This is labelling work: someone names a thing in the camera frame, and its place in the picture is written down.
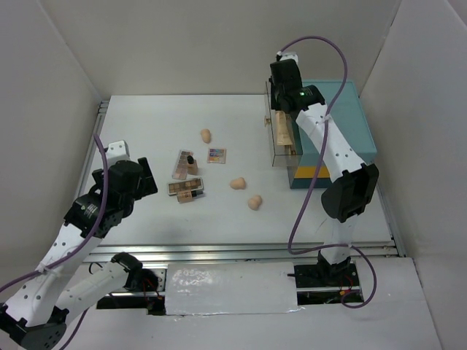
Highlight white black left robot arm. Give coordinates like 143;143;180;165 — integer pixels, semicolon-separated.
1;136;159;349

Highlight teal yellow drawer cabinet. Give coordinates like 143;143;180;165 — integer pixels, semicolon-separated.
288;80;377;189

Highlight clear top drawer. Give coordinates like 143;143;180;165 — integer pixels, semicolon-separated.
264;81;302;168

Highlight beige makeup sponge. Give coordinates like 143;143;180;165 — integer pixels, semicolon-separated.
247;195;263;211
229;177;247;190
200;128;212;144

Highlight pink eyeshadow palette tilted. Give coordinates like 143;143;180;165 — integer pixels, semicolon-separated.
172;149;193;180

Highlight colourful small eyeshadow palette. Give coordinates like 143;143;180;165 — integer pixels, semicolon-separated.
207;148;227;164

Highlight aluminium table frame rails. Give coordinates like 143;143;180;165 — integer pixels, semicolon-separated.
80;98;406;262

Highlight lying foundation bottle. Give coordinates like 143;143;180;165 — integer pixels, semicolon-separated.
177;190;204;203

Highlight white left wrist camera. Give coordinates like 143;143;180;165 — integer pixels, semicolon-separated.
106;140;130;166

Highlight white foam front panel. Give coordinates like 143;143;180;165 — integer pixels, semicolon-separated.
165;262;298;316

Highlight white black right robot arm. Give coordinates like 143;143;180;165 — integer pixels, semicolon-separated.
270;58;379;286

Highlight long eyeshadow palette horizontal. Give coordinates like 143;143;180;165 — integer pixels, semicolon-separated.
167;177;204;196

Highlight beige foundation tube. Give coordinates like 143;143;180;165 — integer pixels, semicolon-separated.
275;111;293;147
277;120;293;155

